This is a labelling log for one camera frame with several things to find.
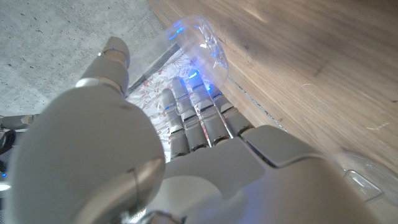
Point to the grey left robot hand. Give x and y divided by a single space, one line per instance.
93 149

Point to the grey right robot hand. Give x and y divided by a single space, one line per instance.
15 122

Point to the floral print backdrop cloth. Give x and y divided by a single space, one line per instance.
146 93

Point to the black backdrop stand pole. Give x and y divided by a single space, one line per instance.
152 71

